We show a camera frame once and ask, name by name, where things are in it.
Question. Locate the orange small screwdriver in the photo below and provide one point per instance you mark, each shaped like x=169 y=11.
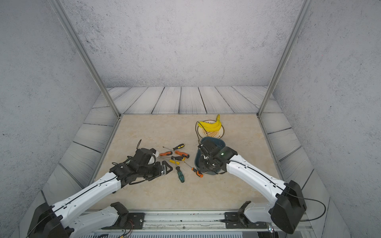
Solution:
x=165 y=154

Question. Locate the orange black stubby screwdriver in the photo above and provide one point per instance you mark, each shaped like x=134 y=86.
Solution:
x=197 y=172

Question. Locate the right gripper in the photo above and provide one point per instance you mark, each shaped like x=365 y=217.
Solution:
x=202 y=161

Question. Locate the round patterned plate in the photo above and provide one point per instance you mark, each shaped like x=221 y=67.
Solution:
x=215 y=134

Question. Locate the yellow banana bunch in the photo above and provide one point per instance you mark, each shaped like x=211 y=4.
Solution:
x=211 y=127

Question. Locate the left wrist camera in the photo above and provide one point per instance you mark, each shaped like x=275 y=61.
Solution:
x=164 y=170

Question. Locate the black yellow small screwdriver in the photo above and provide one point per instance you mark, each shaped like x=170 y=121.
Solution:
x=176 y=147

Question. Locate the aluminium frame post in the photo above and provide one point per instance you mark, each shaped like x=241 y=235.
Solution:
x=306 y=6
x=69 y=29

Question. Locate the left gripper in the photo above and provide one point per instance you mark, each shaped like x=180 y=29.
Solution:
x=158 y=173

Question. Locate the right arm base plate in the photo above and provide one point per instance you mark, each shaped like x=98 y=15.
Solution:
x=235 y=220

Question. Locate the aluminium front rail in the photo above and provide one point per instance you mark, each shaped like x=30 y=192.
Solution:
x=198 y=224

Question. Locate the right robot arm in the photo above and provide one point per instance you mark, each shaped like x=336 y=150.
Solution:
x=285 y=204

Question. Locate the right aluminium frame post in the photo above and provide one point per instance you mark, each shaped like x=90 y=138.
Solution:
x=306 y=6

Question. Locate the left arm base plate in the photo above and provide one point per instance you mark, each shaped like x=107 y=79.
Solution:
x=130 y=221

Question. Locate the green black screwdriver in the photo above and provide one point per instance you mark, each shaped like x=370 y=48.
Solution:
x=180 y=174

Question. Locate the teal storage box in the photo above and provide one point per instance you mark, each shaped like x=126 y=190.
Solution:
x=219 y=143

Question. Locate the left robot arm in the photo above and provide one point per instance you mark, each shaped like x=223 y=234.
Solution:
x=65 y=219

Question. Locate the left aluminium frame post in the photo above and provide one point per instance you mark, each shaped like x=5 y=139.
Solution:
x=69 y=29

